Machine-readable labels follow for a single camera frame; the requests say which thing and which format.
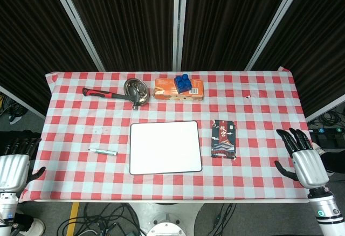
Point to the stainless steel bowl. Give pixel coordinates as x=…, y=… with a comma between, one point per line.
x=137, y=90

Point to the dark illustrated palace box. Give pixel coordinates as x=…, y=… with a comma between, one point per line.
x=224, y=142

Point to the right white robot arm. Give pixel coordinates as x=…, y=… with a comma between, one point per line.
x=326, y=209

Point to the orange cardboard snack box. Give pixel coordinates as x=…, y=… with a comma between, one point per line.
x=178, y=90

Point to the green whiteboard marker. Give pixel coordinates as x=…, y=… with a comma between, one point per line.
x=103, y=151

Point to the white sneaker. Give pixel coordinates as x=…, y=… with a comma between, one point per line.
x=32, y=226

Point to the dark folding partition screen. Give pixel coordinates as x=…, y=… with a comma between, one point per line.
x=172, y=23

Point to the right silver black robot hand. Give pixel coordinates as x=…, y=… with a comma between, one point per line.
x=308, y=164

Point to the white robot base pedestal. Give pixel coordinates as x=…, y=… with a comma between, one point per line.
x=165, y=219

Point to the white board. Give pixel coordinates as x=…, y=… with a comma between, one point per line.
x=165, y=147

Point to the blue toy building block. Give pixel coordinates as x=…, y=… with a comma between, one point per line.
x=182, y=83

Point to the red white checkered tablecloth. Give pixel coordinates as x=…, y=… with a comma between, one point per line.
x=172, y=136

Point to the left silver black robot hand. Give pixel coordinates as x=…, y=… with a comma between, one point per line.
x=12, y=163

